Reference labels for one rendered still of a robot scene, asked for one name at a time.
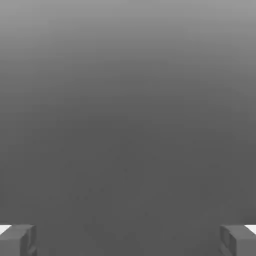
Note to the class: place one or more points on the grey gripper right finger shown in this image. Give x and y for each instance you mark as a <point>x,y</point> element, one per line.
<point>242,241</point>

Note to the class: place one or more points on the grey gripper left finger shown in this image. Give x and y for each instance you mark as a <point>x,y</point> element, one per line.
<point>14,240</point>

